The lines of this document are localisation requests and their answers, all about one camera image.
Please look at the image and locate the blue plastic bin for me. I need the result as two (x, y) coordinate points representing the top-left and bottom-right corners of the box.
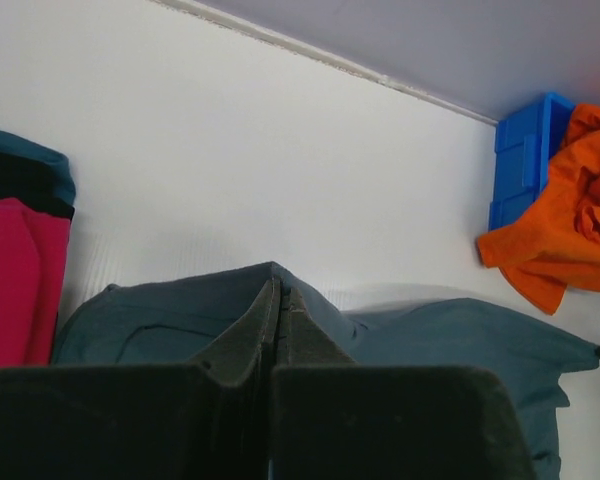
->
(488, 92), (575, 231)

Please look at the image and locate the orange t shirt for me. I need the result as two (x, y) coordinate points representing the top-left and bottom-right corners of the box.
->
(477, 104), (600, 315)

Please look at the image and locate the folded dark t shirt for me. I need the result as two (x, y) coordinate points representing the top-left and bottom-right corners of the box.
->
(0, 130), (76, 220)

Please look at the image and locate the folded pink t shirt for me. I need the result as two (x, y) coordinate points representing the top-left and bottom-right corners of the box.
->
(0, 198), (71, 368)

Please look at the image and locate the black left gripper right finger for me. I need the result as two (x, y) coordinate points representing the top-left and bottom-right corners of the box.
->
(271, 290), (535, 479)

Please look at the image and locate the grey blue t shirt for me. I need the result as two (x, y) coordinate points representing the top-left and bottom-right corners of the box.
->
(52, 262), (599, 479)

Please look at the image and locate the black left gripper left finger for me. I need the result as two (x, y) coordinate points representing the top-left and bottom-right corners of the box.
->
(0, 279), (278, 479)

